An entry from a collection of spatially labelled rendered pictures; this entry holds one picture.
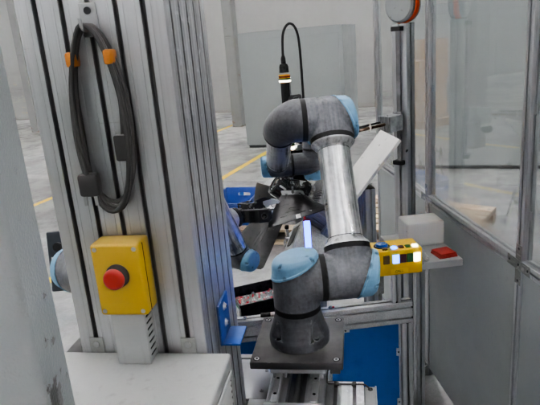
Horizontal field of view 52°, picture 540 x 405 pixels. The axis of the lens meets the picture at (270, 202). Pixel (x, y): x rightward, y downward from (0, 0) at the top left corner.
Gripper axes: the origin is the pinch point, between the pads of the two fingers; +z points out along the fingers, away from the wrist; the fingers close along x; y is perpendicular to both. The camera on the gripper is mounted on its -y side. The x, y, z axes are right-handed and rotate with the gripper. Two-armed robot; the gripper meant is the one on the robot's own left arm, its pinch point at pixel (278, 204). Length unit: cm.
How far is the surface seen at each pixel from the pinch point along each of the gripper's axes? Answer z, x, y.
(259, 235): 1.2, 13.8, 15.6
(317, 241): 14.1, 18.3, -3.2
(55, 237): -77, -8, 20
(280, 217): -6.8, 2.5, -7.5
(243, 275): 115, 98, 188
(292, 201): 3.9, -0.6, -3.8
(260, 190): 22.7, 1.0, 37.1
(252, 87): 486, -50, 585
